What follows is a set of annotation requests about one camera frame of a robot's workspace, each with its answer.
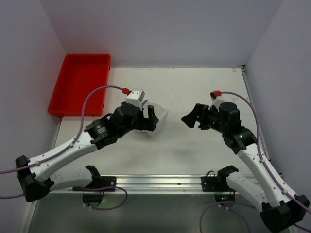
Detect white mesh laundry bag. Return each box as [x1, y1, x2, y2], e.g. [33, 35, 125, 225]
[142, 100, 169, 137]

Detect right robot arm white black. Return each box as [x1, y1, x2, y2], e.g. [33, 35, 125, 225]
[181, 102, 310, 233]

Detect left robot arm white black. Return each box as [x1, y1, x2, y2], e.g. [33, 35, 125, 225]
[15, 102, 160, 202]

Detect red plastic tray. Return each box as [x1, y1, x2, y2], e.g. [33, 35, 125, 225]
[48, 54, 111, 118]

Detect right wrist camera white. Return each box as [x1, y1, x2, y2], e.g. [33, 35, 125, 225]
[210, 90, 225, 109]

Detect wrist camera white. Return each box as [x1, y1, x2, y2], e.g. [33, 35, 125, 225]
[210, 90, 225, 109]
[125, 89, 145, 109]

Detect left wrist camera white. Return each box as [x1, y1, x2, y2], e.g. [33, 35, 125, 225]
[125, 89, 145, 109]

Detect aluminium mounting rail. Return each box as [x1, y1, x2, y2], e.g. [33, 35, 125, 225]
[50, 172, 284, 194]

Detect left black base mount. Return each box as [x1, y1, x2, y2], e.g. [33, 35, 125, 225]
[82, 176, 117, 206]

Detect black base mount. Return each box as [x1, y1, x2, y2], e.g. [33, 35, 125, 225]
[82, 176, 117, 206]
[201, 170, 236, 202]

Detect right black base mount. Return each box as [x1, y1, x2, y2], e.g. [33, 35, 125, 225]
[201, 170, 236, 202]

